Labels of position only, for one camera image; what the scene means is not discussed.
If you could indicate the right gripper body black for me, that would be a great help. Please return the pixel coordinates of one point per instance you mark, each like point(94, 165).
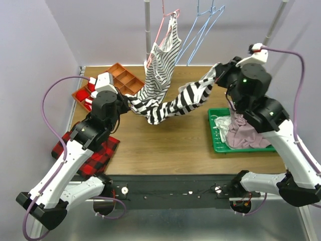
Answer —
point(227, 78)

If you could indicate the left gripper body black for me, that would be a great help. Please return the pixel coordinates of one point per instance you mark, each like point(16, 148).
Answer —
point(124, 103)

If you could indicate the wide-striped black white tank top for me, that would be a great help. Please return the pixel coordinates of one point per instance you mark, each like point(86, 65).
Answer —
point(191, 96)

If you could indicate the light blue wire hanger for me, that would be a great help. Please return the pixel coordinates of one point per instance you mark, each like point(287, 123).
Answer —
point(211, 21)

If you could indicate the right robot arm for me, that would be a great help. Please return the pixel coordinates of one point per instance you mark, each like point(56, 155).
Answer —
point(300, 184)

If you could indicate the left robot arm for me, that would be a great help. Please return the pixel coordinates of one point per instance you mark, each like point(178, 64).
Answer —
point(49, 201)

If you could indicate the thin-striped tank top hanging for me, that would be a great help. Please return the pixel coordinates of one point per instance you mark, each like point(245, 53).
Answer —
point(161, 66)

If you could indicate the red white striped sock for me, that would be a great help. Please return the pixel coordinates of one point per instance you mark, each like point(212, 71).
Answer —
point(88, 103)

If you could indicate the red sock ball upper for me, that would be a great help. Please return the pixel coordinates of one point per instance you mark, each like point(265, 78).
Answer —
point(91, 84)

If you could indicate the red sock ball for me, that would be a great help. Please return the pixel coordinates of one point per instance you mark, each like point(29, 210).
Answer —
point(82, 94)
point(91, 84)

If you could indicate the brown compartment tray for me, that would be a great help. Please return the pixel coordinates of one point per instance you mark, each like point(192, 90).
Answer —
point(123, 79)

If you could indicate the red sock ball lower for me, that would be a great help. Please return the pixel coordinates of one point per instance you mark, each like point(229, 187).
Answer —
point(82, 94)

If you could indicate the white garment in bin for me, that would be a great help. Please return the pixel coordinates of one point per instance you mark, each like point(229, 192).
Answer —
point(222, 123)

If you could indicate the mauve garment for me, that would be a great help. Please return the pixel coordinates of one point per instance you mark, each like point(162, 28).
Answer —
point(241, 135)

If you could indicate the red black plaid shirt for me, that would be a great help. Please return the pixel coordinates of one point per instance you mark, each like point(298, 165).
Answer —
point(97, 163)

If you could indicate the green plastic bin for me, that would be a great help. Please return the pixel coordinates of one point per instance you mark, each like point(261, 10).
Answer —
point(218, 145)

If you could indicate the right rack pole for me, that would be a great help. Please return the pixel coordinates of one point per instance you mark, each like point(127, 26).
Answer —
point(274, 22)

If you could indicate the rack pole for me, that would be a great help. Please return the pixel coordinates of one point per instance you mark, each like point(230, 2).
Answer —
point(274, 22)
point(147, 29)

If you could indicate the left rack pole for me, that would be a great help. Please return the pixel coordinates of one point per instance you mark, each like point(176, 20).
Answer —
point(147, 29)

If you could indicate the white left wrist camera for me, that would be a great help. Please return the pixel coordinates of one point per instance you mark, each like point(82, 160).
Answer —
point(105, 83)

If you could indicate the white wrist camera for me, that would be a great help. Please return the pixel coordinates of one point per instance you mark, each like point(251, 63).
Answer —
point(258, 55)
point(105, 83)

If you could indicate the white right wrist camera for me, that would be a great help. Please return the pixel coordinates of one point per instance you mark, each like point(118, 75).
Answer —
point(258, 55)

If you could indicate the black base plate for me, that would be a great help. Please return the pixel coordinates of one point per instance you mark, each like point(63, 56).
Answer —
point(174, 191)

